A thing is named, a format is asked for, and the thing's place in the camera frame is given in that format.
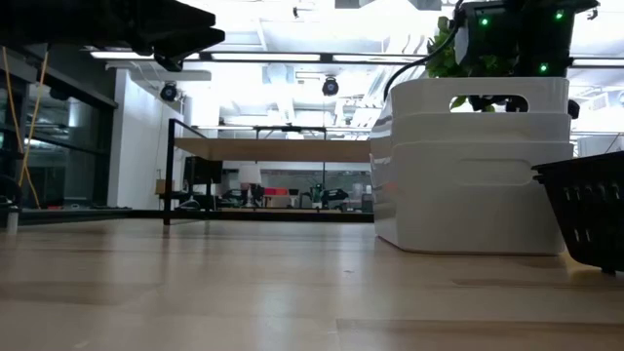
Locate green potted plant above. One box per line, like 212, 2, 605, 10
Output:
425, 16, 518, 113

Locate black metal frame wooden shelf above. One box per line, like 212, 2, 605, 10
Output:
163, 118, 376, 226

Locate black aluminium table frame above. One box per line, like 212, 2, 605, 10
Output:
0, 207, 376, 226

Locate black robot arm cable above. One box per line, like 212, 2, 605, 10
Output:
382, 7, 464, 101

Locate white table lamp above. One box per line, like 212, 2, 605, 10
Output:
237, 164, 263, 206

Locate black monitor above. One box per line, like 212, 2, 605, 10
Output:
182, 155, 224, 185

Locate ceiling light strip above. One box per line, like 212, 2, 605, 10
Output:
90, 50, 323, 63

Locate black perforated plastic basket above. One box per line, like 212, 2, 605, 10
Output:
530, 149, 624, 275

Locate yellow power cable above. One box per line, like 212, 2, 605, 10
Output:
2, 46, 50, 210

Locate black background robot arms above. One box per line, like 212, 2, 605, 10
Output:
311, 183, 350, 211

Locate white cabinet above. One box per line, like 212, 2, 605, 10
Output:
576, 135, 624, 160

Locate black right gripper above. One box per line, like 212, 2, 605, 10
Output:
455, 0, 581, 121

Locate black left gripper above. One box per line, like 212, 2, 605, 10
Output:
62, 0, 226, 73

